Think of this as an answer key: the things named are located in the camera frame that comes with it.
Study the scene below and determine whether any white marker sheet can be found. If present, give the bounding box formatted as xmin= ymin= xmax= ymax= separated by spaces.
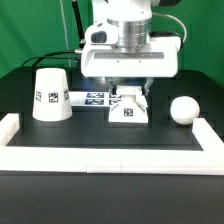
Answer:
xmin=69 ymin=91 xmax=121 ymax=107

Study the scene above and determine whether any black cable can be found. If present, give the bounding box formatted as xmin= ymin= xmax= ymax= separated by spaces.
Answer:
xmin=21 ymin=49 xmax=83 ymax=68

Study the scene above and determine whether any white lamp shade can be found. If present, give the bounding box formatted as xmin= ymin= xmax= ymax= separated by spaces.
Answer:
xmin=32 ymin=68 xmax=72 ymax=122

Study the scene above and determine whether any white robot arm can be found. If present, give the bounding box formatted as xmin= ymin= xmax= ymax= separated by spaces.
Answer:
xmin=81 ymin=0 xmax=187 ymax=94

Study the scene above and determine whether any white lamp base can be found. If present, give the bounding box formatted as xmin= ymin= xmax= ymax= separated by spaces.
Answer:
xmin=108 ymin=86 xmax=148 ymax=123

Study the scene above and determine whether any white U-shaped fence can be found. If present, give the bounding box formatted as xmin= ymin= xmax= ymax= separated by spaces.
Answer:
xmin=0 ymin=113 xmax=224 ymax=175

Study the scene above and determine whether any white lamp bulb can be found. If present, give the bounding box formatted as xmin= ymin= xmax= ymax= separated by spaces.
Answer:
xmin=170 ymin=96 xmax=200 ymax=125

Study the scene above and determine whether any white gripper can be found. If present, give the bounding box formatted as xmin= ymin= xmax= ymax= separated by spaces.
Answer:
xmin=81 ymin=24 xmax=182 ymax=96

